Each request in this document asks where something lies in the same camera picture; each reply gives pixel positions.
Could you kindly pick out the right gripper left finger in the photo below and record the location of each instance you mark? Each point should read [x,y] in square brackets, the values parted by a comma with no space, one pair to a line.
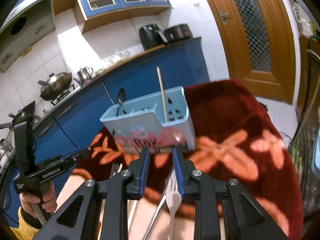
[99,208]

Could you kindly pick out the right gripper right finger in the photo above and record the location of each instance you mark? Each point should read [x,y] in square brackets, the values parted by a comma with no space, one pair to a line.
[243,216]

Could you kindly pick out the steel fork long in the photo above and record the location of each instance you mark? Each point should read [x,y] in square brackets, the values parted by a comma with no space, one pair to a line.
[114,169]

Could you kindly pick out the white plastic fork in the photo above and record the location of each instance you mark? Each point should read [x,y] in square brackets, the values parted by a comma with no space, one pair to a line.
[173,201]

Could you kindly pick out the black spoon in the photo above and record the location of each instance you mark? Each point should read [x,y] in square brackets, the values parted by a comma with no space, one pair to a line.
[121,99]

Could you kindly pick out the wooden chopstick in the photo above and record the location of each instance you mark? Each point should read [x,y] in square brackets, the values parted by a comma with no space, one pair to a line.
[162,93]
[120,168]

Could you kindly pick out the white chopstick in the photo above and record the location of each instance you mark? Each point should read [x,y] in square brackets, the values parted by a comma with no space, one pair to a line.
[131,206]

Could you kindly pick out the yellow sleeve forearm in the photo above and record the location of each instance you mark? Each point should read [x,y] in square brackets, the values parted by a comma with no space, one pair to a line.
[28,226]

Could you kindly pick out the left hand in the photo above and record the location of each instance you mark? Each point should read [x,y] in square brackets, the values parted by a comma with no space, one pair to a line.
[48,201]

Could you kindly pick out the steel knife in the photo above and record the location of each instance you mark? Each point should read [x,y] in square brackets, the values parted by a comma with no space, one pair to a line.
[154,218]

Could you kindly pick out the blue base cabinets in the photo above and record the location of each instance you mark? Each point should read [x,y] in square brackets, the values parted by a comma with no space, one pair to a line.
[74,122]

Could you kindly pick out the red floral blanket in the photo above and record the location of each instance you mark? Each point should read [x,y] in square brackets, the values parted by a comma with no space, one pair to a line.
[235,138]

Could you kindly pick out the black wok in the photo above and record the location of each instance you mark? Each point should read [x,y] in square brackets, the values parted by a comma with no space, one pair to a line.
[25,114]

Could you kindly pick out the light blue chopstick box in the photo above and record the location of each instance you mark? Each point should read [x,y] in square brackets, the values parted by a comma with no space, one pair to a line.
[159,122]

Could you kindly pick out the wok with lid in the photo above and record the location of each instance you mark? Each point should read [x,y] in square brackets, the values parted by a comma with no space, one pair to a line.
[55,85]

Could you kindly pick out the steel kettle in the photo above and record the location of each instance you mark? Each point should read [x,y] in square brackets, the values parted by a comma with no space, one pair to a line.
[85,76]

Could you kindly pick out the black air fryer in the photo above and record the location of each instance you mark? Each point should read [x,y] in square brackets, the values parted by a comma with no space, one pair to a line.
[151,35]

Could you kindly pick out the dark rice cooker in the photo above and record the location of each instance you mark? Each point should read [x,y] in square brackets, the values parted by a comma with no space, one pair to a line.
[178,32]

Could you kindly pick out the range hood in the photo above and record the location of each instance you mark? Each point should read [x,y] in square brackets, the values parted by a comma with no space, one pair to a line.
[26,24]

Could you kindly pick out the wooden door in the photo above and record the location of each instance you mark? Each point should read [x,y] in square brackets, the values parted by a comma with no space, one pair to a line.
[259,47]

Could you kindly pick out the black wire rack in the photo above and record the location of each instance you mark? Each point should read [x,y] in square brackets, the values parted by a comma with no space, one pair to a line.
[303,144]

